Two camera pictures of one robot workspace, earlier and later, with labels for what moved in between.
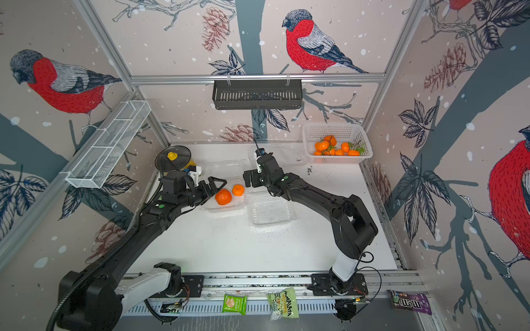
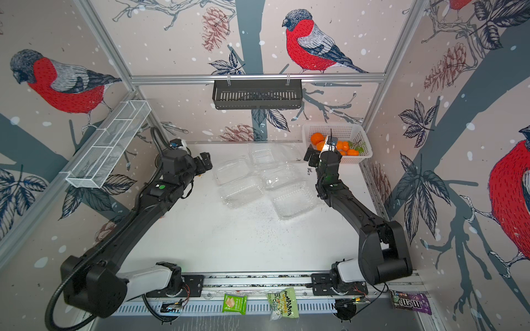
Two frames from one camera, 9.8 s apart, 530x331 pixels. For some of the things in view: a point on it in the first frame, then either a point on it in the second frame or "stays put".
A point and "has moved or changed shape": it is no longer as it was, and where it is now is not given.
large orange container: (223, 196) → (317, 137)
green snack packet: (234, 303) stays put
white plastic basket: (337, 143) stays put
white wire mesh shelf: (91, 171) stays put
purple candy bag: (410, 301) stays put
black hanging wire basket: (228, 94) stays put
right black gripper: (248, 177) → (315, 162)
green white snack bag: (283, 304) stays put
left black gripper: (210, 181) → (205, 160)
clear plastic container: (236, 174) has moved or changed shape
